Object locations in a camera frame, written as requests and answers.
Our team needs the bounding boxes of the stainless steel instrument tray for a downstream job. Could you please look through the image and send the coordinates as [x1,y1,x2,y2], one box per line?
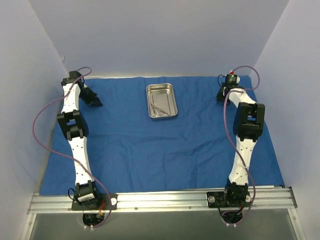
[146,83,178,120]

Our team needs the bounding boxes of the steel surgical forceps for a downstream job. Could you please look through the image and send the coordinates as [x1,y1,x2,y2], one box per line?
[150,103,158,118]

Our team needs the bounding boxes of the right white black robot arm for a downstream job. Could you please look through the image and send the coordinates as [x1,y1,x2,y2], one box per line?
[216,71,265,207]

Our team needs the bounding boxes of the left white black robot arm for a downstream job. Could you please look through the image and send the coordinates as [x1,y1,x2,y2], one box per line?
[57,70,103,210]

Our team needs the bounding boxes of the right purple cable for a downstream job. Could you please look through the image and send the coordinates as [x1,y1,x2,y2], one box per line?
[223,65,261,226]

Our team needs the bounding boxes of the purple cable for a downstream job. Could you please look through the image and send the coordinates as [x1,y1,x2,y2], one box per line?
[223,65,261,226]
[32,66,113,230]

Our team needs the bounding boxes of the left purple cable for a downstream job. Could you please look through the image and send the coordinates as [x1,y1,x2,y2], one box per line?
[32,66,113,230]

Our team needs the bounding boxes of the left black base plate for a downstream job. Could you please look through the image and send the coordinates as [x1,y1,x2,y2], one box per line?
[71,193,118,211]

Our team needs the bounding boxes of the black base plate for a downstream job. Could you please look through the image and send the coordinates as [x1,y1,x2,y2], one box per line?
[71,193,118,211]
[206,191,252,209]

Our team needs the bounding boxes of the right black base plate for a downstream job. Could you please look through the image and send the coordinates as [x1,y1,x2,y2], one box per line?
[206,191,252,209]

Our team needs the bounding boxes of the front aluminium rail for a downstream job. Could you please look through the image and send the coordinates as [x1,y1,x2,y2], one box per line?
[28,186,297,214]

